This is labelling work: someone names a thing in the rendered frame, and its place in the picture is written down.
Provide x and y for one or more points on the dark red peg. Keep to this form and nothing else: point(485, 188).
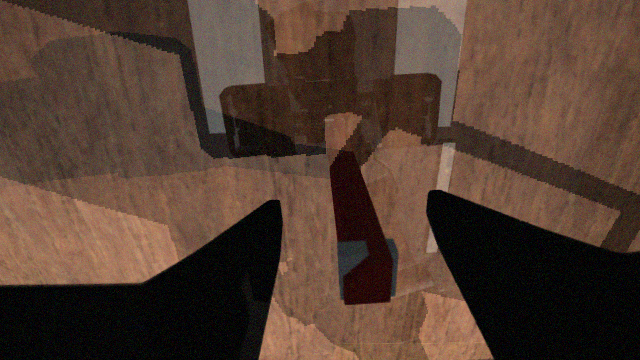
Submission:
point(367, 261)

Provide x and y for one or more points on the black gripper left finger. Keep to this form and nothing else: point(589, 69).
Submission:
point(211, 305)

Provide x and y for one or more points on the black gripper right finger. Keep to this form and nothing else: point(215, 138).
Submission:
point(536, 294)

